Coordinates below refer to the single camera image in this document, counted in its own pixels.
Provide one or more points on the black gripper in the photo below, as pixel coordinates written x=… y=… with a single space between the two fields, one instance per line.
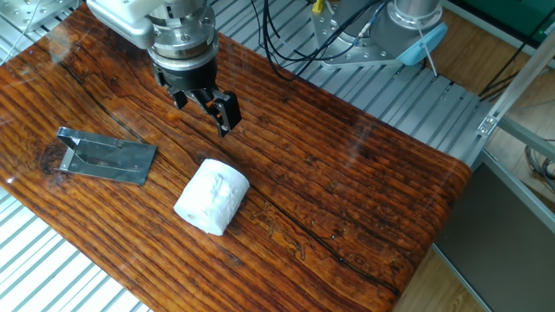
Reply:
x=186 y=78

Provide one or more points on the white toilet paper roll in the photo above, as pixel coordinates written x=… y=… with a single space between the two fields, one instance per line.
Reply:
x=212 y=195

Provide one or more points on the silver and light-blue robot arm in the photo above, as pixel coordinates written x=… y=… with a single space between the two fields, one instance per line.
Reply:
x=182 y=34

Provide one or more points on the shiny metal toilet paper holder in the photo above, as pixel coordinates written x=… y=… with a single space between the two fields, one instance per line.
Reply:
x=108 y=160

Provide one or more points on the glossy wood-grain table mat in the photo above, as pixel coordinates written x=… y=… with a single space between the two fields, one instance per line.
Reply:
x=325 y=173

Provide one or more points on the small yellow object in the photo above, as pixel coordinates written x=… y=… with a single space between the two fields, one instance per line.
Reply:
x=317 y=6

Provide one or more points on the silver perforated metal plate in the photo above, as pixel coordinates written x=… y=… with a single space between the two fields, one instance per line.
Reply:
x=26 y=11

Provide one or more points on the white zip tie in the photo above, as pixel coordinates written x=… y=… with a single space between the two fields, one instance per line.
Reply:
x=428 y=52

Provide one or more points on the green board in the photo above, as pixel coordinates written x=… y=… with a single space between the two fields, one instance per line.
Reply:
x=511 y=13

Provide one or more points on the dark grey panel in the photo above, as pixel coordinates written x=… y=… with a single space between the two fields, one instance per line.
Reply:
x=498 y=260

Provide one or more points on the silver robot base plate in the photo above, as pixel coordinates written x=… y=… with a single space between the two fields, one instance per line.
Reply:
x=334 y=30

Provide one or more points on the aluminium frame post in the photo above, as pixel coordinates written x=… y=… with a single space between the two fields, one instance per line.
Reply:
x=520 y=78

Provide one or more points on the aluminium frame rail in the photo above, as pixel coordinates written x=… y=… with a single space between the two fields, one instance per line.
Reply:
x=520 y=190
x=529 y=136

